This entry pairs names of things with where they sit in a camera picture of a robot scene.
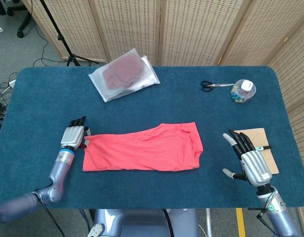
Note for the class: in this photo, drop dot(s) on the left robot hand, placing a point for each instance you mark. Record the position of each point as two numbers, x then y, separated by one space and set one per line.
71 135

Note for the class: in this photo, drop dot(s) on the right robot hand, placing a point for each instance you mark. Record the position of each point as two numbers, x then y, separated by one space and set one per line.
256 168

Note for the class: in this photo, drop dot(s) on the red t-shirt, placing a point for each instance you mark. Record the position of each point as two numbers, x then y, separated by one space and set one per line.
142 153

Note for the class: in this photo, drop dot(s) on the kraft spiral notebook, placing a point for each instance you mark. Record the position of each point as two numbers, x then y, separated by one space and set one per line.
258 135

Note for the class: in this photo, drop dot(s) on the blue carpet table cover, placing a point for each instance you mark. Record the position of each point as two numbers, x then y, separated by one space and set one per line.
43 111

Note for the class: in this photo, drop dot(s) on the yellow floor tape strip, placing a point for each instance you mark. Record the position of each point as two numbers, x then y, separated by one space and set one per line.
240 222

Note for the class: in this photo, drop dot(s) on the silver table leg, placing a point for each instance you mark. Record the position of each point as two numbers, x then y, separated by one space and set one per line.
208 222

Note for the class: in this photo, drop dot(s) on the clear jar of binder clips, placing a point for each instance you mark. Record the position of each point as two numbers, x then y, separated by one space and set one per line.
240 96

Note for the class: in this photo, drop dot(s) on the white power strip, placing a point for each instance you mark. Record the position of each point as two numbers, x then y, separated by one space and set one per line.
12 84

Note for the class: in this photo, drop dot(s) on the bagged dark red garment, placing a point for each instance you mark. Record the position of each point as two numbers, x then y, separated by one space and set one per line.
122 74

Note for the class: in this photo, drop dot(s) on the white earbuds case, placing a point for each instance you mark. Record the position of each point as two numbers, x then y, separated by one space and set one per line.
246 85

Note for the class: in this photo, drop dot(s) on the black tripod stand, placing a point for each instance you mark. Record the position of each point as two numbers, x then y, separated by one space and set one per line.
58 37

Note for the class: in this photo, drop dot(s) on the blue-grey robot torso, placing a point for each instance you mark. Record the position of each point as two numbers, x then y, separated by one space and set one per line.
142 222

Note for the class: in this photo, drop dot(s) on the black office chair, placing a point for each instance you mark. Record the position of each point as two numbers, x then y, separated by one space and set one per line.
24 24

